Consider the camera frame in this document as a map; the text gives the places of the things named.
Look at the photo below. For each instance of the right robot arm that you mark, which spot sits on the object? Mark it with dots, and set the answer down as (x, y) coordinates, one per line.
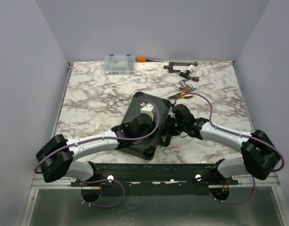
(258, 157)

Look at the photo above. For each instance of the black white cylinder tool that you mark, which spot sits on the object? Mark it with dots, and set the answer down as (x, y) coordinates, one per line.
(187, 73)

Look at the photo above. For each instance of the chrome metal fitting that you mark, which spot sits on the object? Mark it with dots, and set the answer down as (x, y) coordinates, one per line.
(183, 85)

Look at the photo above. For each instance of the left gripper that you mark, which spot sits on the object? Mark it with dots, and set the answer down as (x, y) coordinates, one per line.
(153, 126)

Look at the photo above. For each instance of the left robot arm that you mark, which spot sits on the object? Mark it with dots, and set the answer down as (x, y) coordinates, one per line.
(59, 156)

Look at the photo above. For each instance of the yellow handled needle-nose pliers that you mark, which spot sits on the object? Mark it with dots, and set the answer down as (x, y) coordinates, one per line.
(183, 94)

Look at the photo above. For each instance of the clear plastic organizer box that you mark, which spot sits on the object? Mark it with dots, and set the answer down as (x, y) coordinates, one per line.
(119, 64)

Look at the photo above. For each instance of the black foam-lined poker case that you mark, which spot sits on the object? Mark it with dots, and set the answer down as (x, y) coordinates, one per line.
(145, 148)

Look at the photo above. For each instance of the black metal clamp tool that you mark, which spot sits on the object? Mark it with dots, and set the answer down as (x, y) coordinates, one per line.
(170, 66)

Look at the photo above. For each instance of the aluminium extrusion frame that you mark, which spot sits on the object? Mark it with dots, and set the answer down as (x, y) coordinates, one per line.
(49, 204)

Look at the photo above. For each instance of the orange handled screwdriver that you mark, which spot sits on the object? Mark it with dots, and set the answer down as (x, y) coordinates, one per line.
(143, 60)

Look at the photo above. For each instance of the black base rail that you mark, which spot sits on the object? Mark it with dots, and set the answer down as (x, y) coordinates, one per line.
(154, 179)

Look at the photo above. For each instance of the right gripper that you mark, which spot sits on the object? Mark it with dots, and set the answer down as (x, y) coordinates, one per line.
(168, 129)

